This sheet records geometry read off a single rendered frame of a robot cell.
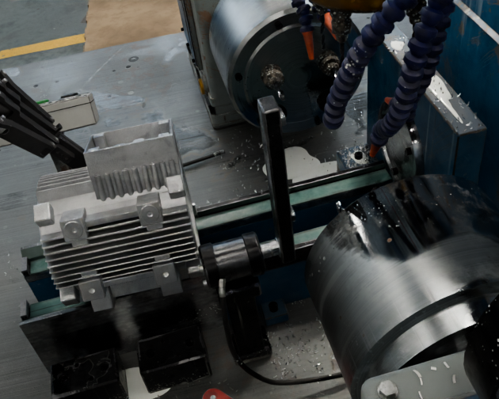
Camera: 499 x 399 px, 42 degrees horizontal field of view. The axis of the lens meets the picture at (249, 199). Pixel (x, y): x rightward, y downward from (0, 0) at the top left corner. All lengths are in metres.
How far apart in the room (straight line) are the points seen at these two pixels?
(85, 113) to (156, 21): 2.24
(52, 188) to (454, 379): 0.58
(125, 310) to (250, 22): 0.50
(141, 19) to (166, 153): 2.54
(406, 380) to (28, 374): 0.69
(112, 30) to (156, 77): 1.71
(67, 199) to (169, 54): 0.89
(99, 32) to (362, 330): 2.83
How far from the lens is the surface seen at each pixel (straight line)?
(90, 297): 0.90
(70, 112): 1.12
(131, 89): 1.63
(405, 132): 0.97
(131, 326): 1.03
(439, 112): 0.87
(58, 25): 3.88
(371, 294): 0.67
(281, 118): 0.72
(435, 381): 0.59
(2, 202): 1.43
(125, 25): 3.36
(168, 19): 3.33
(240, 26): 1.11
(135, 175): 0.87
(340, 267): 0.71
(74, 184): 0.90
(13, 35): 3.92
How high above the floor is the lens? 1.67
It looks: 44 degrees down
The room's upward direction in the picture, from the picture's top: 9 degrees counter-clockwise
